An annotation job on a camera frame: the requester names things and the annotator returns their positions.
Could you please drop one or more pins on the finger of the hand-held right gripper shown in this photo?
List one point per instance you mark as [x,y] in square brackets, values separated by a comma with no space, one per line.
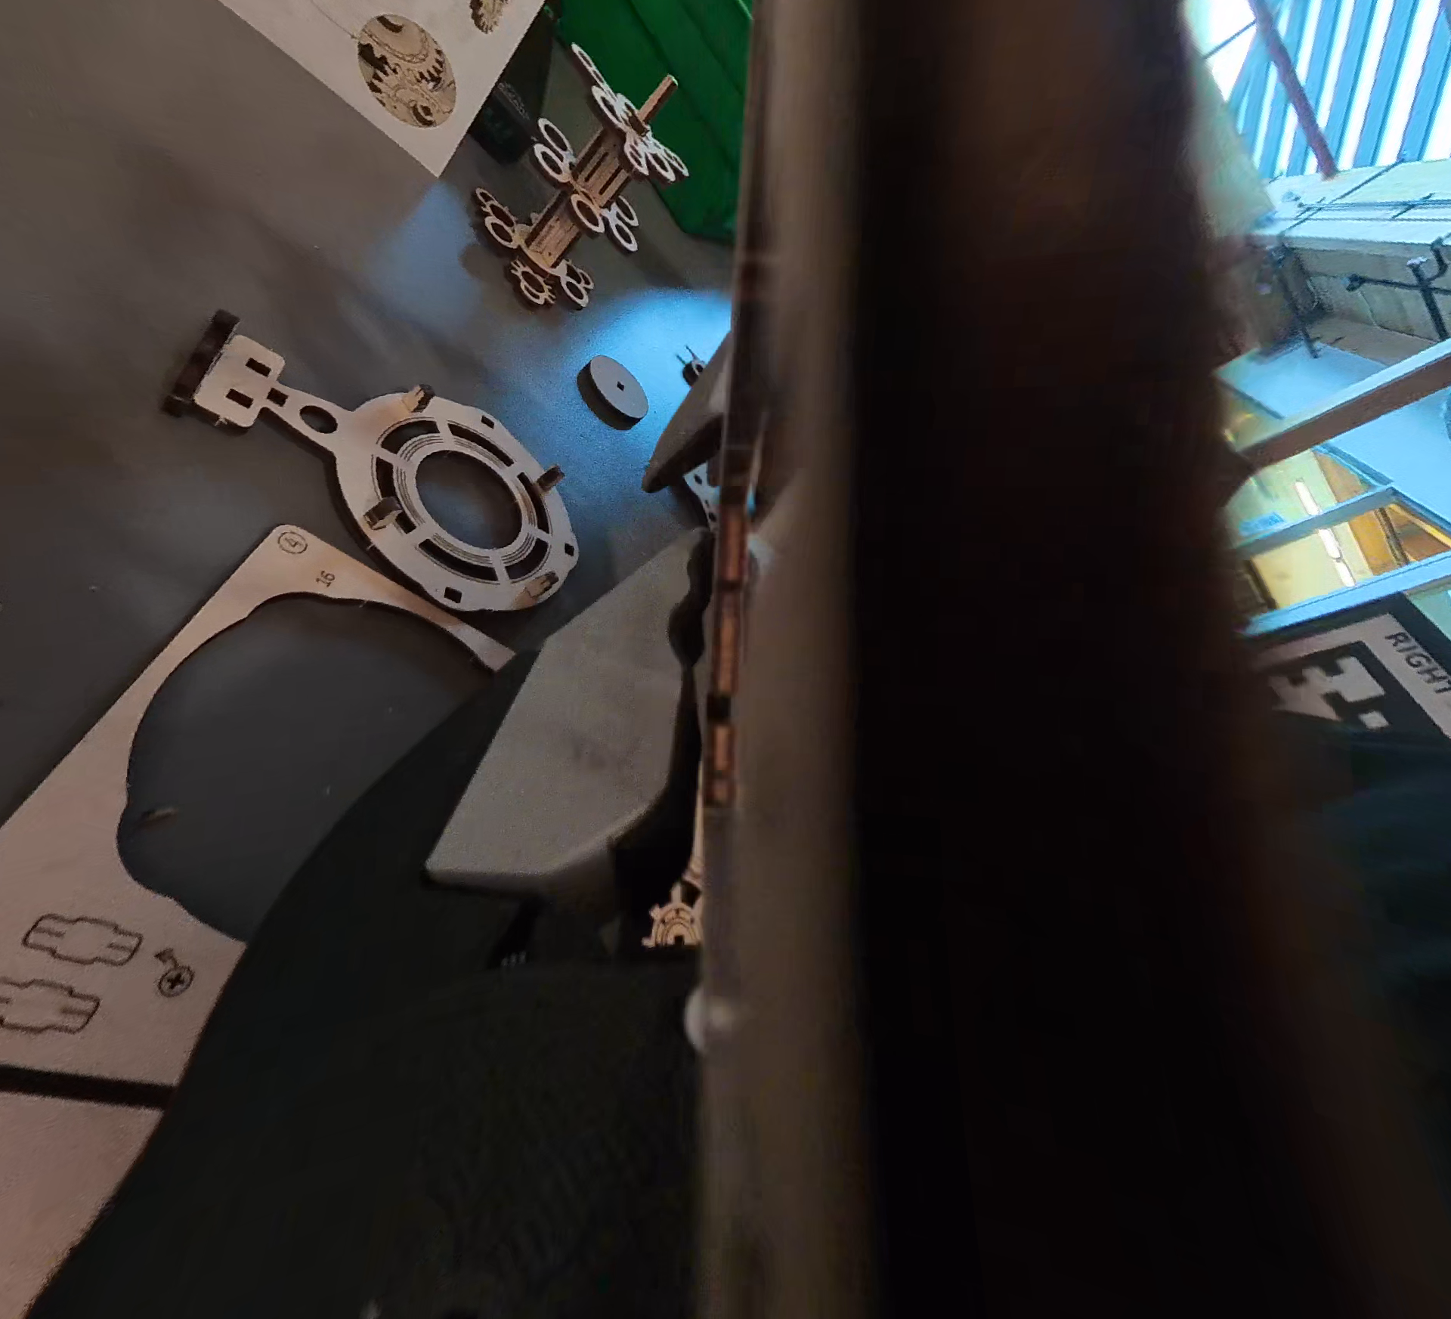
[691,446]

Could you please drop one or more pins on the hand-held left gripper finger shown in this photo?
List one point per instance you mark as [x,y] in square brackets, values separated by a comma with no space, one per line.
[566,753]

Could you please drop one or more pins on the wooden sheet with blob cutouts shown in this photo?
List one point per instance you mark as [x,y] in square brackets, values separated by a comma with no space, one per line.
[963,548]

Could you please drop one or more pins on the round wooden frame part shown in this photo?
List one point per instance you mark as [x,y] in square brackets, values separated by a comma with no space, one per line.
[354,435]

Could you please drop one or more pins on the wooden looped model assembly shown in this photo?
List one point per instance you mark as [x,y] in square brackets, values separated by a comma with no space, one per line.
[577,197]

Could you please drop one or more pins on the small wooden disc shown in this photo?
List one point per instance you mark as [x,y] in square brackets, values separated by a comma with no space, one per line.
[598,400]

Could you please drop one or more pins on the green plastic bin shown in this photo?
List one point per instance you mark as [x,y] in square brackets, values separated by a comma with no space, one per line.
[658,4]

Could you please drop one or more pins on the wooden sheet with ship wheel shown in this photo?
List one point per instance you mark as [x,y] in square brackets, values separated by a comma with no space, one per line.
[68,865]

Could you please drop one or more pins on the framed marker sign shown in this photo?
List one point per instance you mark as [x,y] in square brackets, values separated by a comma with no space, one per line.
[1360,651]

